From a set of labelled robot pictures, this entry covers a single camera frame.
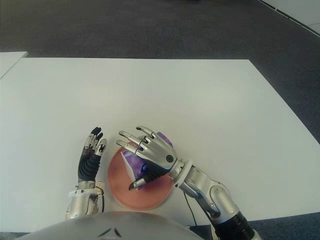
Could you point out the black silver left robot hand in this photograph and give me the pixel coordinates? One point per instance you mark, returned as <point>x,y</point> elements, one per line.
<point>87,170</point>

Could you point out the white side table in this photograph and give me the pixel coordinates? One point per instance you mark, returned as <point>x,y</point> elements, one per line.
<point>10,61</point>

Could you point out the silver robot torso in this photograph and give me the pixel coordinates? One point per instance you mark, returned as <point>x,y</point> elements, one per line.
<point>112,225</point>

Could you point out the purple tissue paper pack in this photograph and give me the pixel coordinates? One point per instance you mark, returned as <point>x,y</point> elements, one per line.
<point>133,162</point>

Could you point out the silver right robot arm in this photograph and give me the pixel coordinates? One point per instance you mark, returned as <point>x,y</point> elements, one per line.
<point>217,197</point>

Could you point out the pink round plate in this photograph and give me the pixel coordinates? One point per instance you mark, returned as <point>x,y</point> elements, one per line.
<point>142,197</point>

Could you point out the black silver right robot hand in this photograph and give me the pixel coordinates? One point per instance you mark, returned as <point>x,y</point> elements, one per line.
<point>157,150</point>

